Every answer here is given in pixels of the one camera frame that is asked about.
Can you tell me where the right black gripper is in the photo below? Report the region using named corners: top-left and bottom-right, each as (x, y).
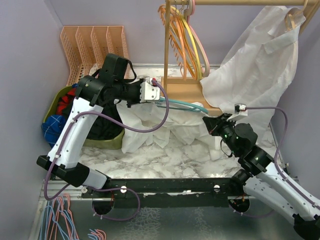
top-left (204, 112), bottom-right (240, 156)

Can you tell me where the teal hanger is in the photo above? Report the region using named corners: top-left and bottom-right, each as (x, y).
top-left (154, 97), bottom-right (209, 115)

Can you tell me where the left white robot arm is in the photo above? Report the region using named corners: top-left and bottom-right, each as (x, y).
top-left (36, 53), bottom-right (142, 198)

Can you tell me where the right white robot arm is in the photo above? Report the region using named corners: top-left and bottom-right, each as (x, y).
top-left (202, 113), bottom-right (320, 240)

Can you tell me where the hung white shirt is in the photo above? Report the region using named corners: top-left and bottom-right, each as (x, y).
top-left (200, 6), bottom-right (306, 142)

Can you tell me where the orange hanger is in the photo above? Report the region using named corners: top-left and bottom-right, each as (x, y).
top-left (157, 4), bottom-right (198, 81)

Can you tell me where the yellow hanger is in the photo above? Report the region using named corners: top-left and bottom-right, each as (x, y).
top-left (171, 4), bottom-right (203, 80)

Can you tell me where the pink hanger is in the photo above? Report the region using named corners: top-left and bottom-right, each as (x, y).
top-left (184, 0), bottom-right (210, 78)

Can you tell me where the wooden hanger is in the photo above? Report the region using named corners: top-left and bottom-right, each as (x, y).
top-left (284, 0), bottom-right (308, 31)

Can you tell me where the wooden clothes rack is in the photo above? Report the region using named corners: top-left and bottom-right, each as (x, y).
top-left (158, 0), bottom-right (320, 117)

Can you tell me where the black garment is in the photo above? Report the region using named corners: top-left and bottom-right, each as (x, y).
top-left (86, 104), bottom-right (123, 141)

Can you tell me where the green laundry basket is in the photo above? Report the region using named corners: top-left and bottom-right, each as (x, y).
top-left (42, 86), bottom-right (125, 150)

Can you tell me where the peach file organizer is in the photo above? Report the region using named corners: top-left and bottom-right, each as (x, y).
top-left (60, 25), bottom-right (129, 86)

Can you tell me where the red garment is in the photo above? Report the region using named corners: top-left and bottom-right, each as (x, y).
top-left (56, 87), bottom-right (76, 118)

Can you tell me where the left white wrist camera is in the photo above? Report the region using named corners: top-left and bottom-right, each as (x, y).
top-left (140, 78), bottom-right (161, 103)

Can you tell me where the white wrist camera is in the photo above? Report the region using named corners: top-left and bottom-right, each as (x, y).
top-left (227, 103), bottom-right (248, 122)
top-left (140, 78), bottom-right (161, 103)

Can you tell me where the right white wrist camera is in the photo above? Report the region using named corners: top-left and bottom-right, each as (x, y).
top-left (227, 103), bottom-right (248, 122)

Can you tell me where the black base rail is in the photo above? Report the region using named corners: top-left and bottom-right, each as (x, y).
top-left (81, 177), bottom-right (244, 209)

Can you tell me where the pile of wire hangers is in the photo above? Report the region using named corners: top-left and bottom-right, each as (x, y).
top-left (38, 194), bottom-right (80, 240)

